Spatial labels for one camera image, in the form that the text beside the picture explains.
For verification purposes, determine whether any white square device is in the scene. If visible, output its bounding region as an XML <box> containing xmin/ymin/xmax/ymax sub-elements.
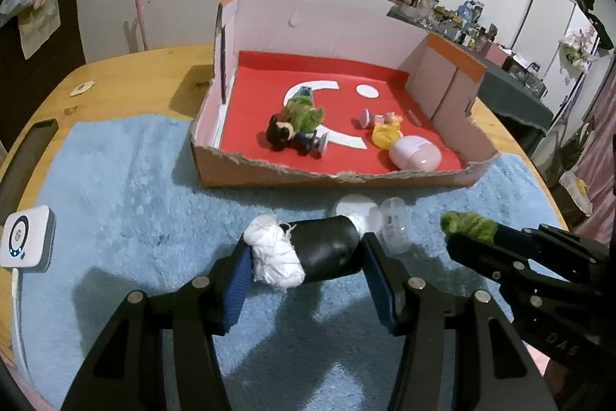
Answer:
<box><xmin>0</xmin><ymin>205</ymin><xmax>56</xmax><ymax>273</ymax></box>

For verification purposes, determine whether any clutter of small shelf items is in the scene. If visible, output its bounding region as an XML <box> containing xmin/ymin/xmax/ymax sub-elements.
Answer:
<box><xmin>390</xmin><ymin>0</ymin><xmax>511</xmax><ymax>50</ymax></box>

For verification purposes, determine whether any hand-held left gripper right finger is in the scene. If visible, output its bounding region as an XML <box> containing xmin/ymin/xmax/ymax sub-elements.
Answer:
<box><xmin>361</xmin><ymin>232</ymin><xmax>549</xmax><ymax>411</ymax></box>

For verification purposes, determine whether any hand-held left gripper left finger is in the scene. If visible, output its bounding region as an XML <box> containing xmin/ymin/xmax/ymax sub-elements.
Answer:
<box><xmin>58</xmin><ymin>242</ymin><xmax>253</xmax><ymax>411</ymax></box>

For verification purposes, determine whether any clear capsule half white inside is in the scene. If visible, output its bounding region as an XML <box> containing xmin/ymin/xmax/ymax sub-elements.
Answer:
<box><xmin>334</xmin><ymin>194</ymin><xmax>383</xmax><ymax>233</ymax></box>

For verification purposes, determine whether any pink curtain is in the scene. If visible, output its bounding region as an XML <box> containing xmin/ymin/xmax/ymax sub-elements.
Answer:
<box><xmin>577</xmin><ymin>55</ymin><xmax>616</xmax><ymax>224</ymax></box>

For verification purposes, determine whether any black cylinder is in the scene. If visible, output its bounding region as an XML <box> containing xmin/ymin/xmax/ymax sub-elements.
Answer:
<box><xmin>289</xmin><ymin>215</ymin><xmax>363</xmax><ymax>283</ymax></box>

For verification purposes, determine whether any pink stick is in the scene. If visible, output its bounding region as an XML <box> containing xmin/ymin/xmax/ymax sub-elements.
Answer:
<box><xmin>133</xmin><ymin>0</ymin><xmax>148</xmax><ymax>53</ymax></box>

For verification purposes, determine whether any small blond doll figure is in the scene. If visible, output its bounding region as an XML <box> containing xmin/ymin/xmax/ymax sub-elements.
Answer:
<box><xmin>358</xmin><ymin>109</ymin><xmax>405</xmax><ymax>130</ymax></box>

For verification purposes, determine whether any small green yarn ball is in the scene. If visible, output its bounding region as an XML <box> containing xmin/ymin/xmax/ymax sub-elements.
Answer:
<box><xmin>440</xmin><ymin>211</ymin><xmax>497</xmax><ymax>244</ymax></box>

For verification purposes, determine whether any light blue fuzzy mat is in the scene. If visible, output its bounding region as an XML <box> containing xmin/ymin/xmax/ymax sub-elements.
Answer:
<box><xmin>10</xmin><ymin>112</ymin><xmax>569</xmax><ymax>411</ymax></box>

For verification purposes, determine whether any clear plastic capsule half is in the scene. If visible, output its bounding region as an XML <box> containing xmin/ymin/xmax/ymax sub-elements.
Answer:
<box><xmin>380</xmin><ymin>198</ymin><xmax>412</xmax><ymax>254</ymax></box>

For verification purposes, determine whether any white cabinet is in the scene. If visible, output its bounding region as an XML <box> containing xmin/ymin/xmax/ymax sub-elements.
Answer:
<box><xmin>510</xmin><ymin>0</ymin><xmax>602</xmax><ymax>75</ymax></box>

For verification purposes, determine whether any yellow plastic toy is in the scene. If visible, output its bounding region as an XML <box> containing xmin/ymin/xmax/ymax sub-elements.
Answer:
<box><xmin>372</xmin><ymin>122</ymin><xmax>404</xmax><ymax>149</ymax></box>

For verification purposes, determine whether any group of glass jars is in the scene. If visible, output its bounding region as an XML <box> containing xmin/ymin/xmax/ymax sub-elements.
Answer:
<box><xmin>503</xmin><ymin>55</ymin><xmax>549</xmax><ymax>96</ymax></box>

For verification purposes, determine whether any dark grey cloth-covered table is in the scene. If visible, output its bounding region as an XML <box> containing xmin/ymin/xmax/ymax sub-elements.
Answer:
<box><xmin>474</xmin><ymin>64</ymin><xmax>554</xmax><ymax>133</ymax></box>

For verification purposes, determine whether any black-haired doll figure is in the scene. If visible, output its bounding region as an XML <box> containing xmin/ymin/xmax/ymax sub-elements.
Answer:
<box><xmin>264</xmin><ymin>113</ymin><xmax>330</xmax><ymax>159</ymax></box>

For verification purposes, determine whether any white cloth wad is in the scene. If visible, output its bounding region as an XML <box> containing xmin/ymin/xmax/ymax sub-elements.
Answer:
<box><xmin>242</xmin><ymin>213</ymin><xmax>306</xmax><ymax>292</ymax></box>

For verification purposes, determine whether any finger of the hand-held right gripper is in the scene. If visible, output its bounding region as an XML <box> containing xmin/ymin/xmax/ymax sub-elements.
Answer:
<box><xmin>495</xmin><ymin>224</ymin><xmax>609</xmax><ymax>284</ymax></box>
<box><xmin>447</xmin><ymin>234</ymin><xmax>602</xmax><ymax>310</ymax></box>

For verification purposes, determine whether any pink box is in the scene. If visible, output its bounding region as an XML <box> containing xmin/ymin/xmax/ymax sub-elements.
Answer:
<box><xmin>484</xmin><ymin>42</ymin><xmax>513</xmax><ymax>67</ymax></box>

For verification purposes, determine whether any pink egg capsule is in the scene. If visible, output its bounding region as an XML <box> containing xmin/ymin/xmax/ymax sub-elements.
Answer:
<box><xmin>389</xmin><ymin>136</ymin><xmax>442</xmax><ymax>172</ymax></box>

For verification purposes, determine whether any white plastic bag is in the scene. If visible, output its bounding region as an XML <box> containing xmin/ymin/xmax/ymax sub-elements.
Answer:
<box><xmin>558</xmin><ymin>170</ymin><xmax>595</xmax><ymax>216</ymax></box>

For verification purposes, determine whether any white flower ornament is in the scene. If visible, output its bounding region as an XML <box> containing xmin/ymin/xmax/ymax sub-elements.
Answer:
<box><xmin>561</xmin><ymin>26</ymin><xmax>602</xmax><ymax>65</ymax></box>

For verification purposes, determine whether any large green yarn ball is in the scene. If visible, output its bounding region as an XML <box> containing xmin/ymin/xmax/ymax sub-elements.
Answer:
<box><xmin>283</xmin><ymin>96</ymin><xmax>327</xmax><ymax>135</ymax></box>

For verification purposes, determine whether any cardboard box with red bottom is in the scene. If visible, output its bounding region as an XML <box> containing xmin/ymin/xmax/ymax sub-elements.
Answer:
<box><xmin>190</xmin><ymin>0</ymin><xmax>499</xmax><ymax>188</ymax></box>

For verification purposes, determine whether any black phone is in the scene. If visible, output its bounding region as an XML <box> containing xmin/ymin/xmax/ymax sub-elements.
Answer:
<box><xmin>0</xmin><ymin>118</ymin><xmax>59</xmax><ymax>219</ymax></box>

